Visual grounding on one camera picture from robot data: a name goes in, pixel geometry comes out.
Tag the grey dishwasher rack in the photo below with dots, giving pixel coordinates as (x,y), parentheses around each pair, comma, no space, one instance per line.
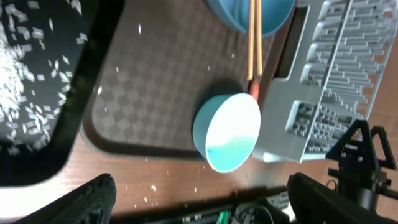
(333,62)

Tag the light blue bowl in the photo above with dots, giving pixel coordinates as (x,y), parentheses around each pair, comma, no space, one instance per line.
(225,130)

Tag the brown serving tray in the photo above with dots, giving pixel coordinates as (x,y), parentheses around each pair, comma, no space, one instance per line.
(165,60)

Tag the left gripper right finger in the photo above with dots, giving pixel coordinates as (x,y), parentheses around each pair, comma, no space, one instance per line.
(313,202)

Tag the left wooden chopstick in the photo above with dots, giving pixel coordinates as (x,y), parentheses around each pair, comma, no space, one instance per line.
(251,40)

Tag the dark blue plate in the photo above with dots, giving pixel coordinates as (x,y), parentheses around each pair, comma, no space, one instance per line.
(235,14)

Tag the black waste tray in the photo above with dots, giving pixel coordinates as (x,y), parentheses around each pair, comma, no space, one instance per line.
(30,169)

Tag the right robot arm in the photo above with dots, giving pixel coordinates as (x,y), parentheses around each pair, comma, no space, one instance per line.
(367,197)

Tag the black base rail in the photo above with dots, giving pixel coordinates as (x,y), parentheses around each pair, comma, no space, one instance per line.
(257,205)

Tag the wooden chopstick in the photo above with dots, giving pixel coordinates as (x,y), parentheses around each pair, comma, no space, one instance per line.
(251,40)
(259,36)

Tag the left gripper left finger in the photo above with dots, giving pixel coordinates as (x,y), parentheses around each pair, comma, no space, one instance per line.
(91,203)

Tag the right wooden chopstick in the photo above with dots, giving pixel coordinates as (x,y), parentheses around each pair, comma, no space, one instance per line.
(259,36)

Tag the white rice pile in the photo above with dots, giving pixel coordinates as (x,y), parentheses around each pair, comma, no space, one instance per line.
(41,45)

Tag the orange carrot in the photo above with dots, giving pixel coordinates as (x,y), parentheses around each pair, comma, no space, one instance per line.
(253,89)

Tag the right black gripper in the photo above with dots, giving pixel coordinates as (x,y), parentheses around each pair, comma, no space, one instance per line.
(358,165)

